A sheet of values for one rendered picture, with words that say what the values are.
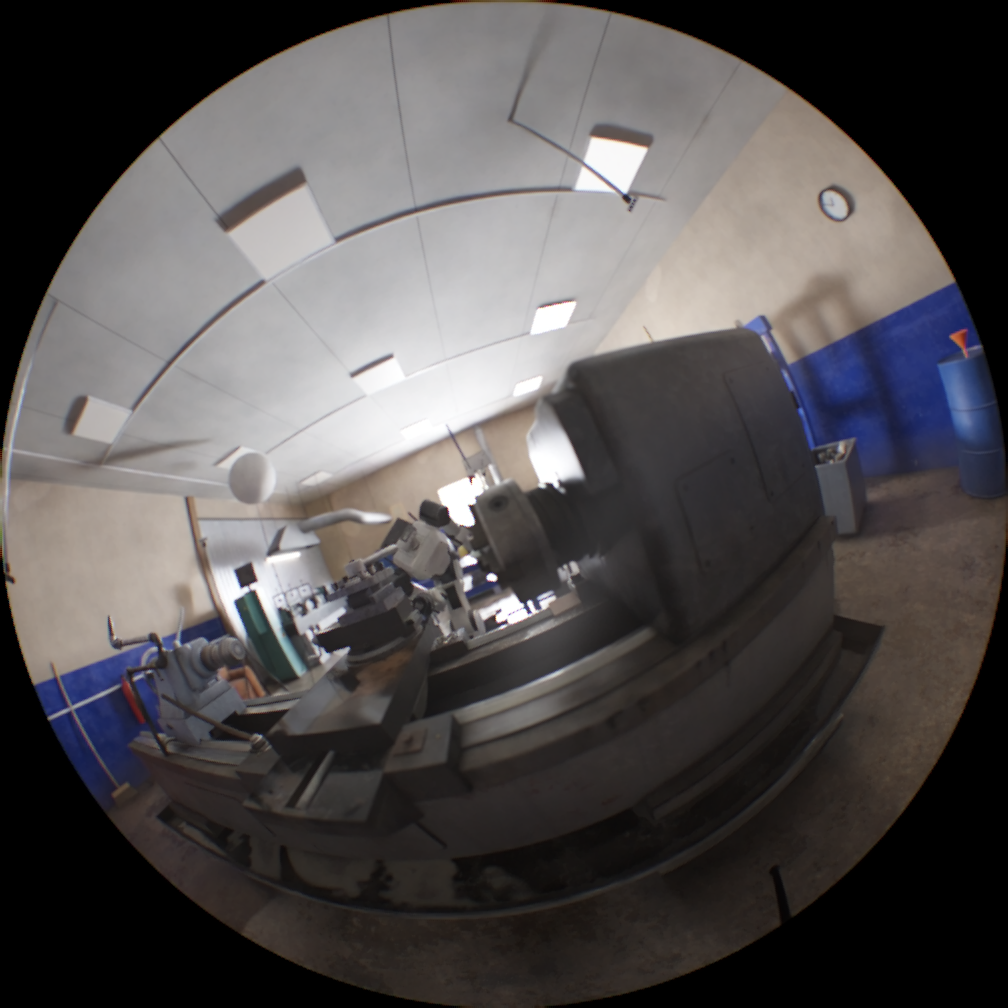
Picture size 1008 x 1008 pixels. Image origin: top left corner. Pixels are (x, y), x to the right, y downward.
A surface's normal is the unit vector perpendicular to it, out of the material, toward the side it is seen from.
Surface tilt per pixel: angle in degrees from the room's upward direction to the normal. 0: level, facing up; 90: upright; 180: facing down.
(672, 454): 90
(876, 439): 90
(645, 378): 90
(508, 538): 78
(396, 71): 180
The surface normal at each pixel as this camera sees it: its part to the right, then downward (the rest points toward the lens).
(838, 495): -0.90, 0.39
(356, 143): 0.39, 0.92
